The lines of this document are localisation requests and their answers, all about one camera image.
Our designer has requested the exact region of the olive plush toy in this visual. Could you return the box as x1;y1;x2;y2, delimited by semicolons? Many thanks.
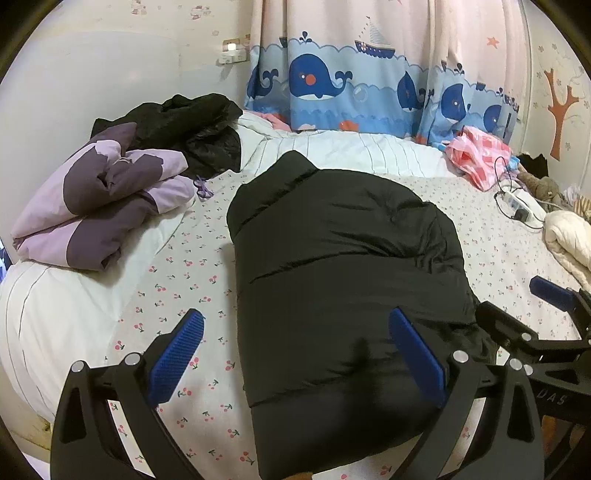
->
517;173;560;200

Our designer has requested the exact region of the small pink cloth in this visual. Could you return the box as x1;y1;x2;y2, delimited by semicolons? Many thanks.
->
256;111;289;132

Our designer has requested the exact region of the white striped duvet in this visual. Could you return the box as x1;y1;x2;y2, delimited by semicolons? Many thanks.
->
0;113;455;425

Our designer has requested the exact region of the black puffer jacket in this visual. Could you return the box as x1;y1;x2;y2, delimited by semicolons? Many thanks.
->
226;150;498;480

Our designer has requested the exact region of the cherry print bed sheet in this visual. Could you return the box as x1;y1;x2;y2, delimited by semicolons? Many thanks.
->
104;166;587;480

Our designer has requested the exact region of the purple two-tone jacket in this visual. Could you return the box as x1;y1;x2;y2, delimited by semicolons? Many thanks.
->
11;122;197;273

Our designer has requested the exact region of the cream blanket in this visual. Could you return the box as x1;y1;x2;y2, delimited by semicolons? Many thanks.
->
545;210;591;291

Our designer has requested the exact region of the white power strip with cable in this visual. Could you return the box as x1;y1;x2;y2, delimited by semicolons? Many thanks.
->
493;156;536;222

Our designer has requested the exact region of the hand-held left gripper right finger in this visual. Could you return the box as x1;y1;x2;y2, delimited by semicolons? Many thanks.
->
389;308;541;480

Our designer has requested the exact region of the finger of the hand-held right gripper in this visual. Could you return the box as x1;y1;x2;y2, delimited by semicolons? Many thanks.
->
475;301;561;365
529;276;591;328

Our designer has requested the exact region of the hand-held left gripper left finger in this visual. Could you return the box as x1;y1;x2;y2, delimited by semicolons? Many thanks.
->
50;308;205;480

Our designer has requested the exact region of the brown tree wall sticker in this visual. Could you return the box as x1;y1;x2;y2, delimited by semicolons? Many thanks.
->
542;69;580;160

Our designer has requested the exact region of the white wall socket light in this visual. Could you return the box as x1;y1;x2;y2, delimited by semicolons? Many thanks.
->
219;39;250;65

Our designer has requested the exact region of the whale print curtain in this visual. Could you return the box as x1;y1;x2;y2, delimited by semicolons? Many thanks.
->
244;0;529;146

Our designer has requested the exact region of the crumpled black jacket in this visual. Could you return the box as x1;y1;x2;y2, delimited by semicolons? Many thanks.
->
90;92;244;181

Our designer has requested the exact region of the pink checked cloth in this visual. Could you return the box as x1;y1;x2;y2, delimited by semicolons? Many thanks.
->
445;126;513;192

